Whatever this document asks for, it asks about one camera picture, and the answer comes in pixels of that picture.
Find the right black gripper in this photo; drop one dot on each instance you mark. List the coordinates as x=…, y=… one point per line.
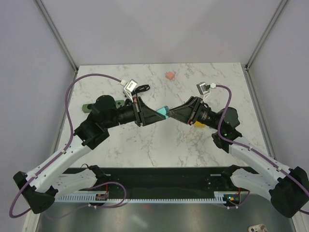
x=188, y=112

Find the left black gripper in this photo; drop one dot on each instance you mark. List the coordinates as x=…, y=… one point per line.
x=144, y=115

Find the teal plug adapter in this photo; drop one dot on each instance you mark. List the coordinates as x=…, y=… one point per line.
x=163, y=111

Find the yellow cube socket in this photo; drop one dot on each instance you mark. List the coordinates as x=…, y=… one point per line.
x=199, y=125

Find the pink cube block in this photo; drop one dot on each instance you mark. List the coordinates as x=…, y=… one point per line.
x=170, y=75

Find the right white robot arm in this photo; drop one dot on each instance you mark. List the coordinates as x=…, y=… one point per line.
x=286, y=188

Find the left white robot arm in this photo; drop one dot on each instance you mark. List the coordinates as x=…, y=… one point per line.
x=46, y=183

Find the green power strip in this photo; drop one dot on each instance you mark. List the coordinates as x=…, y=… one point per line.
x=87, y=108

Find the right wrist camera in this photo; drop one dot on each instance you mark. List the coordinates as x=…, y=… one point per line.
x=204, y=89

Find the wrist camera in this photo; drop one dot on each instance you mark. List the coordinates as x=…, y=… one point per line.
x=128, y=87
x=204, y=89

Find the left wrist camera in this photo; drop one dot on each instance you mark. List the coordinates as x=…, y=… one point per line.
x=128, y=87

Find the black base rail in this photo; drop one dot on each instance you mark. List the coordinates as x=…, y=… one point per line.
x=177, y=182

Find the white cable duct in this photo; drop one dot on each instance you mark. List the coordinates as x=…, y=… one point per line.
x=80, y=197

